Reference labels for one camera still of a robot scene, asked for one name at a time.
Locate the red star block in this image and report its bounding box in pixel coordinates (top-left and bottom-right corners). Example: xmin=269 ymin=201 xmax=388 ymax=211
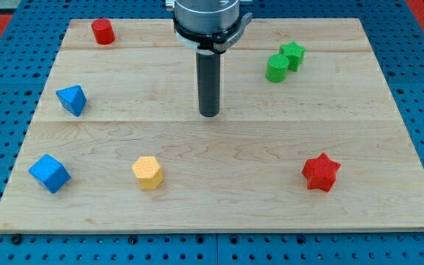
xmin=302 ymin=152 xmax=341 ymax=192

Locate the black clamp mount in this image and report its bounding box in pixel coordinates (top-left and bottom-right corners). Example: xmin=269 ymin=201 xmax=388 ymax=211
xmin=173 ymin=13 xmax=252 ymax=55

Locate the red cylinder block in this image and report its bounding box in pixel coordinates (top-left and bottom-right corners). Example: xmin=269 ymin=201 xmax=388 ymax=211
xmin=91 ymin=18 xmax=116 ymax=45

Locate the green cylinder block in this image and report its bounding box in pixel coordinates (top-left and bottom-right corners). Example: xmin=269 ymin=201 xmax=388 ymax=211
xmin=265 ymin=54 xmax=289 ymax=82

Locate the wooden board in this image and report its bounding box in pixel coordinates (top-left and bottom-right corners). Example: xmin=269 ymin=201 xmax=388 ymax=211
xmin=0 ymin=18 xmax=424 ymax=234

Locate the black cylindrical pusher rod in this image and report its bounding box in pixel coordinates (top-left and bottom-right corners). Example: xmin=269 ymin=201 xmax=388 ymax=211
xmin=196 ymin=53 xmax=221 ymax=117

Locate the blue cube block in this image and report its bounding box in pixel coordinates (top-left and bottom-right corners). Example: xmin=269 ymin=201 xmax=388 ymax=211
xmin=29 ymin=154 xmax=71 ymax=194

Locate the blue triangular block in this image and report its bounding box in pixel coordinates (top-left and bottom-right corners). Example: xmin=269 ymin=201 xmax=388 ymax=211
xmin=56 ymin=85 xmax=87 ymax=117

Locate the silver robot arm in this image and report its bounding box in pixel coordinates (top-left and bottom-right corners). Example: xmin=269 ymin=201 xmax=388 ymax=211
xmin=165 ymin=0 xmax=252 ymax=117

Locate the yellow hexagon block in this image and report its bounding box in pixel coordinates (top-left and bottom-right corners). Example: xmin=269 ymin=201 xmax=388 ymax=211
xmin=132 ymin=156 xmax=163 ymax=190

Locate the green star block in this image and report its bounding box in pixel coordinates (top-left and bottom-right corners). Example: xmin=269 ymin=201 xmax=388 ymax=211
xmin=279 ymin=41 xmax=306 ymax=71

